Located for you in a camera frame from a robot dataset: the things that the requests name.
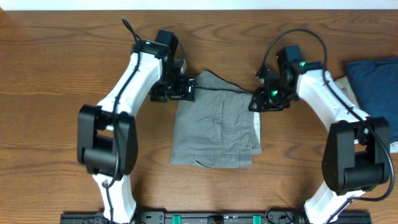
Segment grey shorts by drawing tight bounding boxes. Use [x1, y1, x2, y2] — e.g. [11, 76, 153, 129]
[170, 71, 262, 168]

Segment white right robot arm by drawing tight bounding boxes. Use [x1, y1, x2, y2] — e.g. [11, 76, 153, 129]
[248, 45, 394, 223]

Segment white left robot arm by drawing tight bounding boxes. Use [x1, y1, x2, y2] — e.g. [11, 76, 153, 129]
[77, 29, 195, 223]

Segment folded beige garment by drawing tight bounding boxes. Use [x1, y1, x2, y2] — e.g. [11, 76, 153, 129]
[335, 77, 398, 154]

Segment folded blue garment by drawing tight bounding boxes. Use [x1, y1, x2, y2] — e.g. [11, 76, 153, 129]
[345, 57, 397, 143]

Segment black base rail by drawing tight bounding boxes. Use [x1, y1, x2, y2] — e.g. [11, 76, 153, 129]
[60, 207, 373, 224]

